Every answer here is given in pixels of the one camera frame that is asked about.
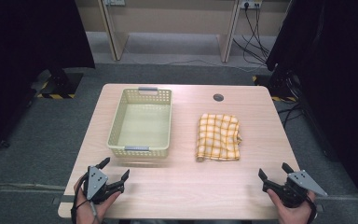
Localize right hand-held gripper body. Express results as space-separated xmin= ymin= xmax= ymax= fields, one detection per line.
xmin=262 ymin=169 xmax=329 ymax=209

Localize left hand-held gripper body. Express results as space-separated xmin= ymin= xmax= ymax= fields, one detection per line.
xmin=83 ymin=165 xmax=126 ymax=205

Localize pale green perforated plastic basket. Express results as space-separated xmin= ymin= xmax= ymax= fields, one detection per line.
xmin=106 ymin=87 xmax=173 ymax=159

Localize yellow checked cloth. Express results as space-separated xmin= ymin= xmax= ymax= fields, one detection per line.
xmin=195 ymin=113 xmax=242 ymax=162

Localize person's left hand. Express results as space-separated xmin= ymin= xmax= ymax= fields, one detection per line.
xmin=73 ymin=178 xmax=122 ymax=224

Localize person's right hand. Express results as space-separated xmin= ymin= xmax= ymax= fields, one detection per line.
xmin=267 ymin=189 xmax=317 ymax=224

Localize black stand base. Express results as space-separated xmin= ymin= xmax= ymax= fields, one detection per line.
xmin=252 ymin=68 xmax=300 ymax=103
xmin=36 ymin=67 xmax=85 ymax=100

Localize black curtain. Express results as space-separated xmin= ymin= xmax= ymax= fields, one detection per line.
xmin=265 ymin=0 xmax=358 ymax=217
xmin=0 ymin=0 xmax=96 ymax=158

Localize grey cable plug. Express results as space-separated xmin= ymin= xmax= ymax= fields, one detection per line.
xmin=89 ymin=200 xmax=100 ymax=219

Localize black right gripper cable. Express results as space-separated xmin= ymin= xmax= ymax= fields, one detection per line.
xmin=305 ymin=193 xmax=319 ymax=224

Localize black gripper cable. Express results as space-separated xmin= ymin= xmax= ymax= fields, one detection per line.
xmin=70 ymin=173 xmax=90 ymax=224
xmin=305 ymin=193 xmax=319 ymax=224

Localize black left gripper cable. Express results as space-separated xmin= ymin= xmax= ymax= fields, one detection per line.
xmin=70 ymin=173 xmax=90 ymax=224

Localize black floor cables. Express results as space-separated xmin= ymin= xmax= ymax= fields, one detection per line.
xmin=276 ymin=102 xmax=306 ymax=129

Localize black power cable bundle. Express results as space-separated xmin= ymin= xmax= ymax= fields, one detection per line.
xmin=232 ymin=3 xmax=272 ymax=68

